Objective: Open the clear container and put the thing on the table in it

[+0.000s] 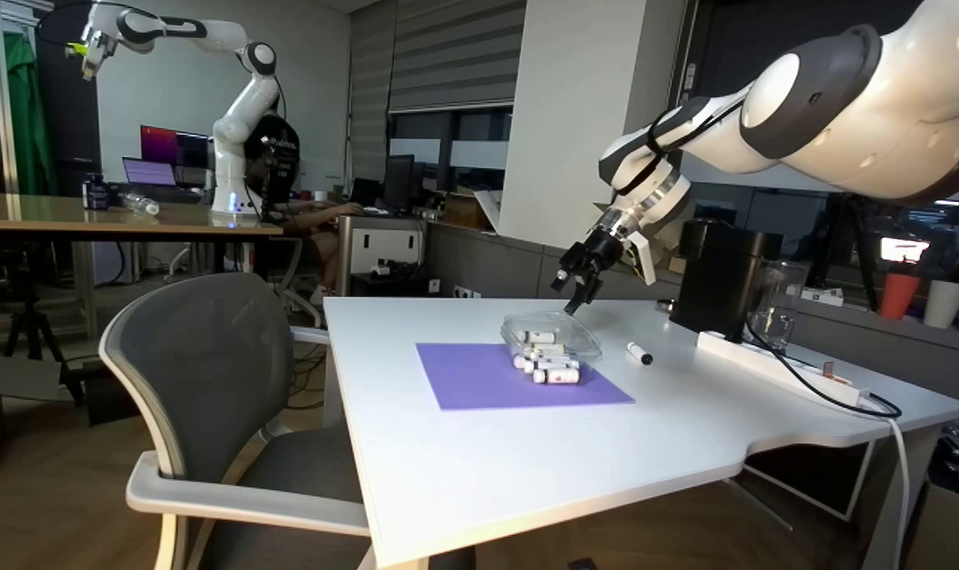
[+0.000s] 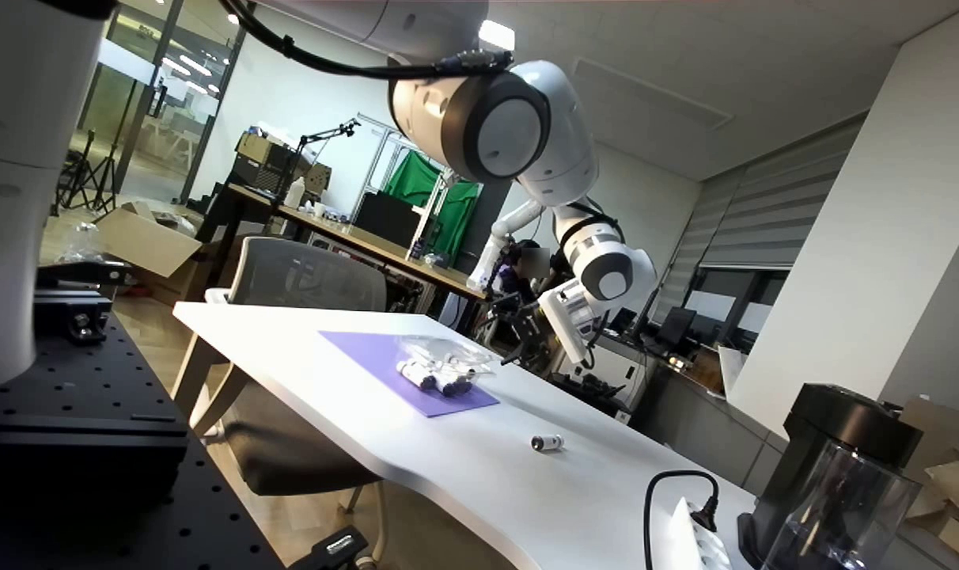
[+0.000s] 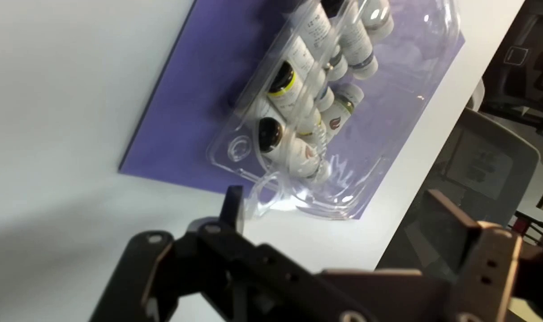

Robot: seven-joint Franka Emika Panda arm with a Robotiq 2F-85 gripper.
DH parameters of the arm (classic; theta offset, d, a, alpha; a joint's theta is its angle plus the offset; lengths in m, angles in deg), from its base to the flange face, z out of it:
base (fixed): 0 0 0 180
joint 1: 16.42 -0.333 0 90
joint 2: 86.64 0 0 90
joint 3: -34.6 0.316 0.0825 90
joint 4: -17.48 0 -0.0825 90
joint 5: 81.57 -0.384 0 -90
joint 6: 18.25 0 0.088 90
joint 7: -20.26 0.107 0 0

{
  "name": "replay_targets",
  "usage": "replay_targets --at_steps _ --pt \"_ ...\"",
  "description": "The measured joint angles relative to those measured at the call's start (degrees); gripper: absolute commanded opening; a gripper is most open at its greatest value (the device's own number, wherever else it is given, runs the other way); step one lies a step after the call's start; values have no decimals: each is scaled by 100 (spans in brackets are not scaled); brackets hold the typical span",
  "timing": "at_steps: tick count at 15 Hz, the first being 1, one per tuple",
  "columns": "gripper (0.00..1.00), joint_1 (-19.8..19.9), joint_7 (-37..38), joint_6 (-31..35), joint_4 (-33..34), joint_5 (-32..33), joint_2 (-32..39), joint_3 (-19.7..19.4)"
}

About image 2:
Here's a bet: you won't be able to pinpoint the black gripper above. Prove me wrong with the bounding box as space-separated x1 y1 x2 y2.
572 308 611 364

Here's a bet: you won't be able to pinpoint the clear plastic lid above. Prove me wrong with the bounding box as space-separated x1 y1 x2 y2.
389 333 458 367

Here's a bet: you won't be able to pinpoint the white computer case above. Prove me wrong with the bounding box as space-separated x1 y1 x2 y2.
548 325 660 412

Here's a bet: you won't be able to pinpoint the white power strip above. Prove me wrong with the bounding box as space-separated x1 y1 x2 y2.
657 496 739 570

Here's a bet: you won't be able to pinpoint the purple mat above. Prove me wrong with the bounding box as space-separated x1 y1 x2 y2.
317 330 503 420

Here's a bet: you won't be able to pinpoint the green cloth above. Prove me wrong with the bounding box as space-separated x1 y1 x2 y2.
380 145 486 262

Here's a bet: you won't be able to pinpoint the grey window blinds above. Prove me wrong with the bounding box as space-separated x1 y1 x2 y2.
668 115 875 278

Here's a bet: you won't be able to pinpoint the wooden desk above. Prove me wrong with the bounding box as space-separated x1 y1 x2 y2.
193 181 490 311

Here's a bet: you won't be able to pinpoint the grey mesh office chair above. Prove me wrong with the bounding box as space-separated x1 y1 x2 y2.
188 231 420 499

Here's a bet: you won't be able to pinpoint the box on wooden desk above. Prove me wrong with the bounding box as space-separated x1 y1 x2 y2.
228 125 337 206

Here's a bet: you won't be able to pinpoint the flattened cardboard box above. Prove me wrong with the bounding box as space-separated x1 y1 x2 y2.
38 201 208 303

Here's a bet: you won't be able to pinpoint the black clamp block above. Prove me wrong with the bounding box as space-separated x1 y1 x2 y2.
33 262 116 347

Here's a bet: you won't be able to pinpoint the black perforated breadboard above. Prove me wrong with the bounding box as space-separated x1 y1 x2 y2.
0 311 281 570

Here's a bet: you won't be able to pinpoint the black tripod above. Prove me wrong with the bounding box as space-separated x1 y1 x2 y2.
52 128 123 216

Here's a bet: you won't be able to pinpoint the black power cable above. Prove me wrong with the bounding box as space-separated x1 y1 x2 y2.
639 468 726 570

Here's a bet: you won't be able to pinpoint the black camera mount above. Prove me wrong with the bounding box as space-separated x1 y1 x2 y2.
284 522 374 570

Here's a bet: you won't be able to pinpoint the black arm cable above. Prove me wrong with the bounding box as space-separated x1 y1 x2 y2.
220 0 516 86

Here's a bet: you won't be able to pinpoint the glass door with dark frame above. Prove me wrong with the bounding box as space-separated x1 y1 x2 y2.
65 0 263 213

